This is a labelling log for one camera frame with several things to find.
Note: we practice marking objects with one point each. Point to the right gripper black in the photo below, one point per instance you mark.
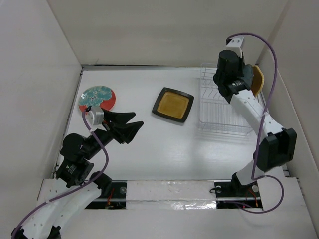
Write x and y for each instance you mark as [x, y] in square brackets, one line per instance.
[242, 66]

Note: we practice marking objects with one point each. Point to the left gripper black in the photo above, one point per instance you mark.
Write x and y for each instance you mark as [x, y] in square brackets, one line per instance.
[116, 122]

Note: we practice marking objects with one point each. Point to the woven bamboo square plate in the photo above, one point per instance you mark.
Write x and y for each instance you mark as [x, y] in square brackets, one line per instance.
[257, 81]

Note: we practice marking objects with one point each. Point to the brown black square plate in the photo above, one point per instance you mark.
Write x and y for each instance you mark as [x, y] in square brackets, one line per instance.
[173, 105]

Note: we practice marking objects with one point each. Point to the dark blue leaf-shaped plate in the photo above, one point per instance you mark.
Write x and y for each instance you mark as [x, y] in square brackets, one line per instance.
[248, 74]

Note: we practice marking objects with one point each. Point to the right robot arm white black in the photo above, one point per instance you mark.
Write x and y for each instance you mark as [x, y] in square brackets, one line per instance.
[275, 145]

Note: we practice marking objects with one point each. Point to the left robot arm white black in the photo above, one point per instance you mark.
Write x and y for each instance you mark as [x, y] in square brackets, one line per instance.
[80, 178]

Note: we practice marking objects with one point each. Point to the red teal floral round plate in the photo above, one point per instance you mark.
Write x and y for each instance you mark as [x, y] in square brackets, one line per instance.
[101, 96]

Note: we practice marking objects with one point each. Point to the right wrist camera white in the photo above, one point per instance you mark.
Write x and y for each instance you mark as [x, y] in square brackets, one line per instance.
[235, 44]

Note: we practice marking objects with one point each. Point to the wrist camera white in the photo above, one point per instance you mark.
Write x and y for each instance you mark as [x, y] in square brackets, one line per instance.
[235, 44]
[95, 115]

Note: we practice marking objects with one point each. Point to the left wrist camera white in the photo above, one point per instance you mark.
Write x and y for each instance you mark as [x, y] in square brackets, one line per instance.
[95, 115]

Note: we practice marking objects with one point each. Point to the white wire dish rack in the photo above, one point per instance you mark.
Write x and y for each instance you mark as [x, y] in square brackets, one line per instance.
[215, 114]

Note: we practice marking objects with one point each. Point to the aluminium base rail with mounts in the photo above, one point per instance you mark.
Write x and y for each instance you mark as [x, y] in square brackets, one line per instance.
[176, 195]

